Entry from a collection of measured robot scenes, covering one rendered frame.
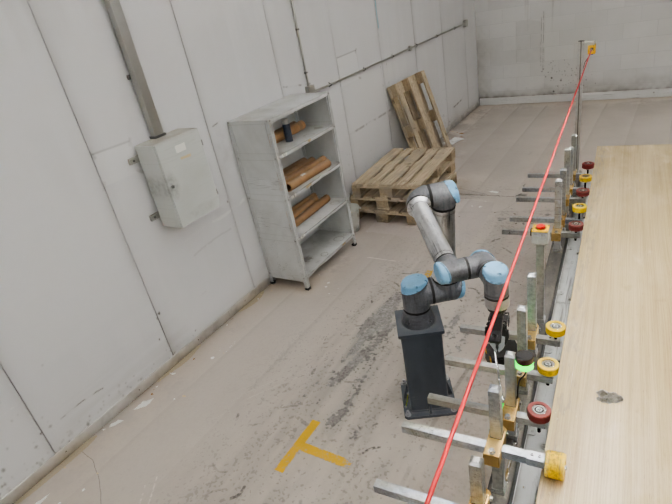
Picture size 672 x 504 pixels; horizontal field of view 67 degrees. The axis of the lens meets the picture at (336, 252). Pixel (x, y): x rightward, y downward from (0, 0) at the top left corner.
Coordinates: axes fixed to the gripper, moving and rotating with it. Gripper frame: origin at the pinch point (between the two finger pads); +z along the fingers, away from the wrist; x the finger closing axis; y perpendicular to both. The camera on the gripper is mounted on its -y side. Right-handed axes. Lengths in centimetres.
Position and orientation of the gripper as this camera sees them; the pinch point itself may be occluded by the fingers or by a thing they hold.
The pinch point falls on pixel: (497, 350)
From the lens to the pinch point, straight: 212.5
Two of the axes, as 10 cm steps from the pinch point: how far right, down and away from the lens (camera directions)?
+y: 4.4, -4.9, 7.5
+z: 1.8, 8.7, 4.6
